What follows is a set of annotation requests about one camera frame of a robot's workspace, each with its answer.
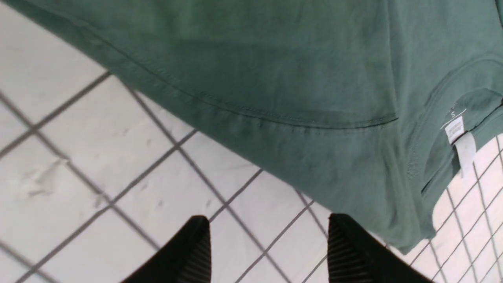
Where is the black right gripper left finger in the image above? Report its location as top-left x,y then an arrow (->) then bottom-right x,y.
123,215 -> 212,283

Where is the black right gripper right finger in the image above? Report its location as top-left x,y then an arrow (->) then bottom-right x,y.
327,213 -> 432,283

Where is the green long-sleeved shirt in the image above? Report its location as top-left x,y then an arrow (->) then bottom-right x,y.
6,0 -> 502,253

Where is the white grid tablecloth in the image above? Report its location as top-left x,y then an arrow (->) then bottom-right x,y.
1,0 -> 502,283

